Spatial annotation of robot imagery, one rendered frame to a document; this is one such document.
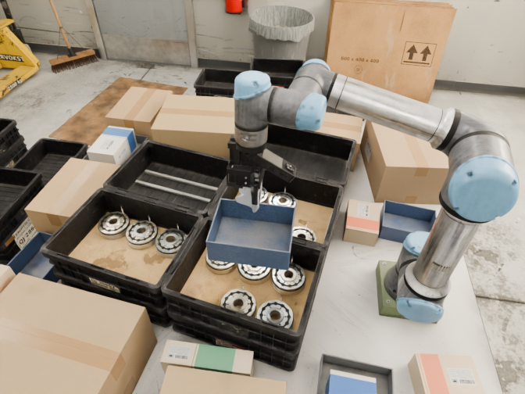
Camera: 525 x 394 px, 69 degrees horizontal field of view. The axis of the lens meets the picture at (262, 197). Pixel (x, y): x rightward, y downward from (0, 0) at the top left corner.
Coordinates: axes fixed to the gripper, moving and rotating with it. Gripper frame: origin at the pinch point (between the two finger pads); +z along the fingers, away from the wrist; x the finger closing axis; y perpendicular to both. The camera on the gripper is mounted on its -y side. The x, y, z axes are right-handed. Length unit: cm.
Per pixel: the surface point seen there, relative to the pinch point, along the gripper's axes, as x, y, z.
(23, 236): -33, 117, 68
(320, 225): -25.7, -18.7, 27.0
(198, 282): 5.1, 16.7, 29.2
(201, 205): -27.4, 25.5, 27.0
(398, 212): -50, -50, 36
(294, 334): 22.0, -13.9, 20.4
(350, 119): -92, -28, 19
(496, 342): -47, -117, 109
